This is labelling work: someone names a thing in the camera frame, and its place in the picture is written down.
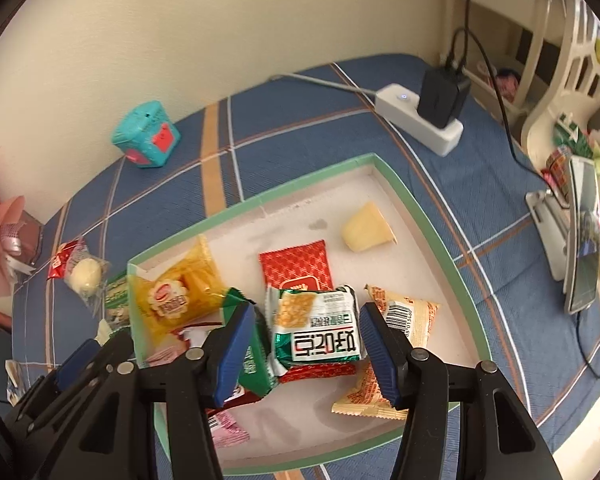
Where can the black charger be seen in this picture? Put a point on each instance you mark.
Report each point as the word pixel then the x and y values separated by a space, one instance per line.
pixel 440 97

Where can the beige and orange snack packet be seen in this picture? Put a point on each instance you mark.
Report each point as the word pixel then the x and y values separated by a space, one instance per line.
pixel 410 315

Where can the white power strip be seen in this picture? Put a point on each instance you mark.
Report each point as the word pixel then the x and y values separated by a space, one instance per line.
pixel 405 110

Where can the pink snack packet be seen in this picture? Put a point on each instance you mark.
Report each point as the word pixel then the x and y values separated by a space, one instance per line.
pixel 225 430

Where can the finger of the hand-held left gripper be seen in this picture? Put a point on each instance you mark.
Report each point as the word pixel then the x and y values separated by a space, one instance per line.
pixel 75 365
pixel 117 347

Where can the crumpled blue white wrapper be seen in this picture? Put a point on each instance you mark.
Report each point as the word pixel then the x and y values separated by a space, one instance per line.
pixel 14 375

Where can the white phone stand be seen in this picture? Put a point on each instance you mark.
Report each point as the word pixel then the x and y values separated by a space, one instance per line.
pixel 550 225

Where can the green and white snack packet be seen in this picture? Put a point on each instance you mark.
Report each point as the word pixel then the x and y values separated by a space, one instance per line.
pixel 315 330

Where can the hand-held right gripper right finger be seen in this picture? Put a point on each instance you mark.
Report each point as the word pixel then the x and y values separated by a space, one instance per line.
pixel 380 355

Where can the pale yellow jelly cup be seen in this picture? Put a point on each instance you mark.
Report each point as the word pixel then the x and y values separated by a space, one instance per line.
pixel 365 227

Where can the white shelf frame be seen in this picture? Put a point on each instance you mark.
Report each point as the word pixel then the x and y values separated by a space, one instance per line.
pixel 540 20

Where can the clear wrapped white bun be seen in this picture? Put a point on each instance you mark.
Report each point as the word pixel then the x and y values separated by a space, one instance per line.
pixel 86 274

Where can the yellow snack packet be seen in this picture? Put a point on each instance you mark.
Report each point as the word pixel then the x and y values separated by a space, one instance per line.
pixel 175 300

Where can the white tray with green rim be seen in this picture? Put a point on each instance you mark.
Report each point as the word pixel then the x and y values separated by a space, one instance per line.
pixel 300 220

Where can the cream plastic rack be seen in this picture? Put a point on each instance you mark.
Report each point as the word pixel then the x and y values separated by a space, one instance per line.
pixel 575 45

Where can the red and white snack packet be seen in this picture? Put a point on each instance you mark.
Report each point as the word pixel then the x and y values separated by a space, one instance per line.
pixel 200 332

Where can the dark green snack packet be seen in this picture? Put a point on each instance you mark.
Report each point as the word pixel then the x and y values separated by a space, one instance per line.
pixel 260 367

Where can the large red patterned packet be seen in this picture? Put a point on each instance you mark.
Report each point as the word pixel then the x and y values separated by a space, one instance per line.
pixel 295 267

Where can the smartphone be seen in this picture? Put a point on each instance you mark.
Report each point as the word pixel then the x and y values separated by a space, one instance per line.
pixel 582 240

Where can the pink patterned cup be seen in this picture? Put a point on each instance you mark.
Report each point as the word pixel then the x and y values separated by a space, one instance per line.
pixel 505 80

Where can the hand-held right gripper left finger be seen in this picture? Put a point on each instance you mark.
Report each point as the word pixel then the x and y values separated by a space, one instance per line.
pixel 235 355

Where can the blue plaid tablecloth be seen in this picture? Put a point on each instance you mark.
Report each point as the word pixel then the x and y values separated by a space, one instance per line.
pixel 330 135

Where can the small red snack packet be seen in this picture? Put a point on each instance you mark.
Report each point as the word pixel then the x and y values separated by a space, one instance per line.
pixel 60 260

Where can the green edged clear cracker packet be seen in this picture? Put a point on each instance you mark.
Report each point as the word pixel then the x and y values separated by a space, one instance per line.
pixel 115 300

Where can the teal toy box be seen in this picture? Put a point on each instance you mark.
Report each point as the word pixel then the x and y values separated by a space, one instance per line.
pixel 142 135

